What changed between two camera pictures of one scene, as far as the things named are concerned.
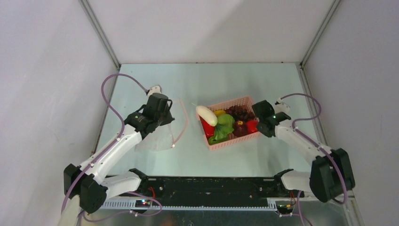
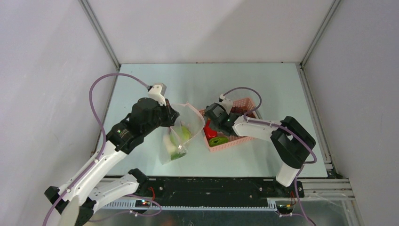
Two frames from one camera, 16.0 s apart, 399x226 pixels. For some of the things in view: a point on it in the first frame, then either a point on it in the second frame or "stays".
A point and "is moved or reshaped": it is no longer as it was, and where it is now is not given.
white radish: (207, 115) is moved or reshaped
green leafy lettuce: (225, 125) is moved or reshaped
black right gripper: (261, 110) → (213, 113)
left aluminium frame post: (85, 5) stays
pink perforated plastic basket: (246, 102) stays
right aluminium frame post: (335, 5) stays
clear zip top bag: (164, 136) is moved or reshaped
